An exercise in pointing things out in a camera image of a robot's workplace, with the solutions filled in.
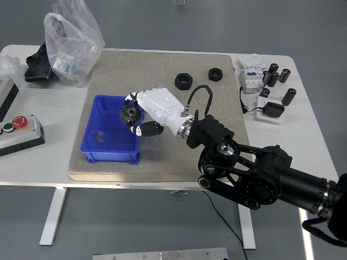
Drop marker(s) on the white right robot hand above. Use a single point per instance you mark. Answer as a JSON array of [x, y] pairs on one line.
[[160, 104]]

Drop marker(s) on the large black gear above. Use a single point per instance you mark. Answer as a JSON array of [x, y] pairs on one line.
[[129, 113]]

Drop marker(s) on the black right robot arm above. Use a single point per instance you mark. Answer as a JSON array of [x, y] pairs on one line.
[[271, 173]]

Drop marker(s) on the large black hex nut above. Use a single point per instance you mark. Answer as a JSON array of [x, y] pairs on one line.
[[183, 81]]

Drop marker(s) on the blue plastic box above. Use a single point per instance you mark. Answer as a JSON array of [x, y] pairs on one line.
[[108, 122]]

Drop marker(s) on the small black hex nut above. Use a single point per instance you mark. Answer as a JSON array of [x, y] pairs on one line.
[[215, 74]]

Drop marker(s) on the grey emergency stop button box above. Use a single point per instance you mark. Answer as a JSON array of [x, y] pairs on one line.
[[19, 135]]

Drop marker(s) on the grey-black metal box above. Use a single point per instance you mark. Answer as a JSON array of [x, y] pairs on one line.
[[6, 94]]

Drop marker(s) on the grey-brown mat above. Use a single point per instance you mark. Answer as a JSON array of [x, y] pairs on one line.
[[127, 70]]

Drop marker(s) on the white circuit breaker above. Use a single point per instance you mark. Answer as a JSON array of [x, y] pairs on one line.
[[250, 80]]

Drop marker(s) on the metal floor fixture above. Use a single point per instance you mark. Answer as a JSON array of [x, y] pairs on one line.
[[180, 6]]

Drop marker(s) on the white paper carton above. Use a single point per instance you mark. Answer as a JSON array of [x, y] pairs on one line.
[[252, 61]]

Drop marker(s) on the white flat block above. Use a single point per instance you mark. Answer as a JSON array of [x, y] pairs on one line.
[[261, 117]]

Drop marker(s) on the clear plastic bag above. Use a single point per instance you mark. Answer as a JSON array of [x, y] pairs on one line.
[[81, 35]]

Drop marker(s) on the white-blue carton in bag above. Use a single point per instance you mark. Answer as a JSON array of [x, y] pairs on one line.
[[63, 62]]

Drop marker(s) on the black cylindrical capacitor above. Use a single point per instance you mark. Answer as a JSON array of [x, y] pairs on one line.
[[284, 75], [265, 76], [273, 80], [288, 96], [273, 67], [264, 93]]

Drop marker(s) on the black power adapter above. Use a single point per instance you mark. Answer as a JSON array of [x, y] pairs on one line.
[[273, 109]]

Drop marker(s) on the black moulded holder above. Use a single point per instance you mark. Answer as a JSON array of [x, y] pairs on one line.
[[38, 67]]

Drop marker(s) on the silver metal plate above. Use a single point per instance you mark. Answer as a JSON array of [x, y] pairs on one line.
[[162, 254]]

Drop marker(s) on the white right table leg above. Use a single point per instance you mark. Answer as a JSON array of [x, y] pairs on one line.
[[248, 230]]

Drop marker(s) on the white table leg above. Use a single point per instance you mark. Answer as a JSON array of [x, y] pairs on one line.
[[248, 230], [52, 216]]

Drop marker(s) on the clear bubble wrap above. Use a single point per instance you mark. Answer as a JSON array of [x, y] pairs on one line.
[[9, 66]]

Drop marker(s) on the white left table leg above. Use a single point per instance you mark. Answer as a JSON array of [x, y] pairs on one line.
[[52, 216]]

